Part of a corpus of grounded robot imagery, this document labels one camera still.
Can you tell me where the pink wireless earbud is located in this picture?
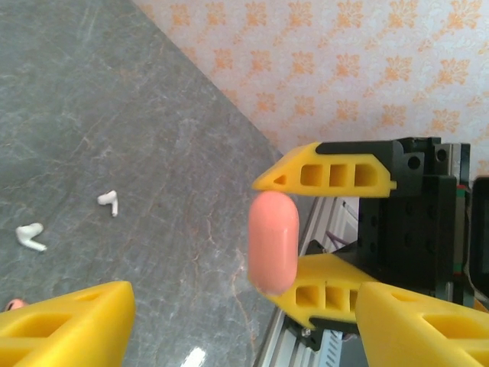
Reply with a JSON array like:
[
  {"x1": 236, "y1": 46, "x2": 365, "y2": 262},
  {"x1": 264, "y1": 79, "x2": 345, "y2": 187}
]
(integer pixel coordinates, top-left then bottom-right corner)
[{"x1": 3, "y1": 298, "x2": 31, "y2": 311}]

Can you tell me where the thin purple base cable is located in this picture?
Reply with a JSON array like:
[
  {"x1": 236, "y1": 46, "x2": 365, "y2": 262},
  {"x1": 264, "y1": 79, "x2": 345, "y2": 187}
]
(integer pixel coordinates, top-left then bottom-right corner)
[{"x1": 326, "y1": 228, "x2": 355, "y2": 248}]

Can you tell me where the pink earbud charging case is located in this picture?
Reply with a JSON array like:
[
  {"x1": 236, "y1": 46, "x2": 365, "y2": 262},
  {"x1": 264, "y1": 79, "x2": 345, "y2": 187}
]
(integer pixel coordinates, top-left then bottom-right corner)
[{"x1": 248, "y1": 190, "x2": 300, "y2": 297}]

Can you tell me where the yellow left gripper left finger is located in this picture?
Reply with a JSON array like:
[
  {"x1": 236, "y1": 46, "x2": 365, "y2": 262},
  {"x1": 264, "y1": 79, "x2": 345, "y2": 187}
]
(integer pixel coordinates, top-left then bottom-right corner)
[{"x1": 0, "y1": 281, "x2": 136, "y2": 367}]

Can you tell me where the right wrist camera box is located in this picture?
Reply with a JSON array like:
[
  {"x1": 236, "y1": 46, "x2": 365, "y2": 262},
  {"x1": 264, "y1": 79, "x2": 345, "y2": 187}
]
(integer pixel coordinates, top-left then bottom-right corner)
[{"x1": 472, "y1": 175, "x2": 489, "y2": 292}]

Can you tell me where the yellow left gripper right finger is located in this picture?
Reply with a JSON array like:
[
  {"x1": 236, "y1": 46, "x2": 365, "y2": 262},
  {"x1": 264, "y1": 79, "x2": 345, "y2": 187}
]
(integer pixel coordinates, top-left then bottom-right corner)
[{"x1": 355, "y1": 281, "x2": 489, "y2": 367}]

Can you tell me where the white wireless earbud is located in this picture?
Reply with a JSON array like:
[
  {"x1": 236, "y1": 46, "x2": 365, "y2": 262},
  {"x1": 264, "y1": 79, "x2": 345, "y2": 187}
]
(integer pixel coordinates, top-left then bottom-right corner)
[
  {"x1": 96, "y1": 190, "x2": 119, "y2": 218},
  {"x1": 15, "y1": 222, "x2": 48, "y2": 252}
]

